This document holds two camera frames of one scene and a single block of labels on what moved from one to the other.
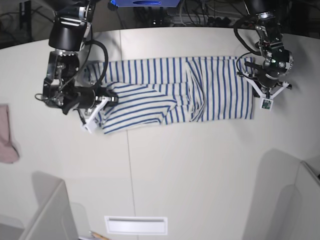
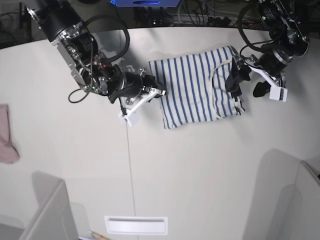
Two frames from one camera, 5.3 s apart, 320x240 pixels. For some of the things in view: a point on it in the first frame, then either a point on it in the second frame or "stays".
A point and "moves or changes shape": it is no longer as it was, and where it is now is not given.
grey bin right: [286, 202] stays
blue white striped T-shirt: [156, 91] moves or changes shape
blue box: [146, 3] stays
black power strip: [225, 21] stays
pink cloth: [8, 153] stays
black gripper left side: [84, 98] → [131, 84]
